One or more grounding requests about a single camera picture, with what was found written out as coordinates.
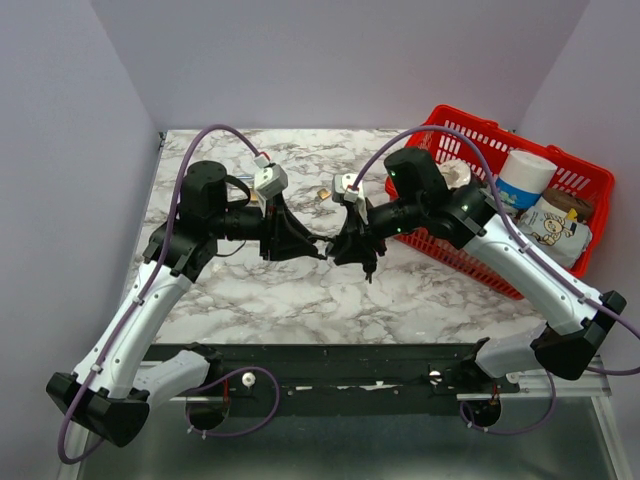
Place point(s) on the white printed bag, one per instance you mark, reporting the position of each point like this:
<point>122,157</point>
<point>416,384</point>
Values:
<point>558,236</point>

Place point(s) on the brown round container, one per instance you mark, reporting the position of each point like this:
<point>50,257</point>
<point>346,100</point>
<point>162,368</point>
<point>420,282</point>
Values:
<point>566,202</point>

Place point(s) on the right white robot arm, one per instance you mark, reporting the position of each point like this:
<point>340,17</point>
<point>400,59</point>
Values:
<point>577,318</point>

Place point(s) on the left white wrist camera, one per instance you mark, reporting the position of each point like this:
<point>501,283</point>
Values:
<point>269,180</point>

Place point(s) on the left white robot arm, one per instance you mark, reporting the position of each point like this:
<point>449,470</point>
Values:
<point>106,393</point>

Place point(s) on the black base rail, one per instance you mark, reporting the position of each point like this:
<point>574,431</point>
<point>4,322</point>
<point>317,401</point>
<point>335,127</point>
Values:
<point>347,380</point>

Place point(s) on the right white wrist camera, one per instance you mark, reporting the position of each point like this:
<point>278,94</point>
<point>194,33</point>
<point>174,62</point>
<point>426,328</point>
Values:
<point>350,189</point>

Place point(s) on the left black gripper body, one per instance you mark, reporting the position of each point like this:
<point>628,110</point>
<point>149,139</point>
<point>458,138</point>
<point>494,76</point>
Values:
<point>273,225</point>

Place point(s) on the white toilet paper roll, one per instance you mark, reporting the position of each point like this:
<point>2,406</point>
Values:
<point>523,178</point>

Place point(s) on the red plastic basket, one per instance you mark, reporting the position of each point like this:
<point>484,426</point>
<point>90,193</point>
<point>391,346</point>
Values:
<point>574,176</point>

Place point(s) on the small brass padlock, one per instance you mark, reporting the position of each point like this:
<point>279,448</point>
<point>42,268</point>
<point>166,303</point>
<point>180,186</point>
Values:
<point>324,194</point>

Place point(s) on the white round lid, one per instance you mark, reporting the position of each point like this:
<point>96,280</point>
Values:
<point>456,173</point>

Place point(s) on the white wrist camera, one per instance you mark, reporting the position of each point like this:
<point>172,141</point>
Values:
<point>269,180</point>
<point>350,189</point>

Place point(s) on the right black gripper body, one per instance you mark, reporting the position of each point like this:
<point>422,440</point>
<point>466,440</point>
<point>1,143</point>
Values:
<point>361,235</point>

